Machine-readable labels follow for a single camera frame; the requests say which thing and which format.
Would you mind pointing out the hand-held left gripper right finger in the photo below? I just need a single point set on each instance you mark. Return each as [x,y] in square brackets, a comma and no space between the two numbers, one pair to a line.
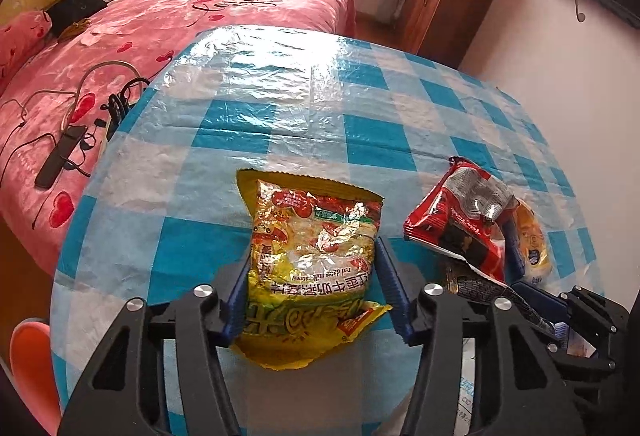
[395,296]

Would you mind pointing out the blue white checkered tablecloth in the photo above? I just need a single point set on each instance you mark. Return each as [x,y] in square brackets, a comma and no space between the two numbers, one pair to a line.
[300,106]

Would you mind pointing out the large white blue-print bag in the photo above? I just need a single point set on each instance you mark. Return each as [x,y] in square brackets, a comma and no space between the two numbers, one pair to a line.
[470,381]

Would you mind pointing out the red snack wrapper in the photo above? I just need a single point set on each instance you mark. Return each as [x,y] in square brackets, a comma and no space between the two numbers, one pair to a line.
[450,216]

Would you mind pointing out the pink heart print bed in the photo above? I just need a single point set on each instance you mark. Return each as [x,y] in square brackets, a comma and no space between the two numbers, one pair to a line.
[175,16]

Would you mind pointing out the black flat device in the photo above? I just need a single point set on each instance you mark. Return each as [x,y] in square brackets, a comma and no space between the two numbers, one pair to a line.
[60,156]

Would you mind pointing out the pink heart pillow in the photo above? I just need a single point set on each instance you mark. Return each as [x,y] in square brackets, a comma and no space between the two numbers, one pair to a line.
[22,36]

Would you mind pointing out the orange plastic stool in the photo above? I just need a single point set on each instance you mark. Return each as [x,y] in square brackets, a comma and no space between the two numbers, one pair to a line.
[35,366]

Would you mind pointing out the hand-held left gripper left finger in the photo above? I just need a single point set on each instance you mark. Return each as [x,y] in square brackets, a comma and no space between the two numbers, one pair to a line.
[235,311]

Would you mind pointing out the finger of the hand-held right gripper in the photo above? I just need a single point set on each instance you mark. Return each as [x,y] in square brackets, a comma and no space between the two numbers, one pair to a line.
[542,301]
[512,246]

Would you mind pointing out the yellow orange snack packet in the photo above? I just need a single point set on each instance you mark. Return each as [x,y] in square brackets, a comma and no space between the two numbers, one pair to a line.
[535,241]

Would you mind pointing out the yellow green noodle packet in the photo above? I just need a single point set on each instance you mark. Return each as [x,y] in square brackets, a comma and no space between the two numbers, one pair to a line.
[310,241]

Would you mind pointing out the brown wooden cabinet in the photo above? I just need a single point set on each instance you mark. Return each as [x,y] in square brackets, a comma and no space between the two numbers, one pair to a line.
[450,11]

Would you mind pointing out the black bag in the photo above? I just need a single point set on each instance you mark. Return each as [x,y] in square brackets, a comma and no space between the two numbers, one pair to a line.
[77,11]

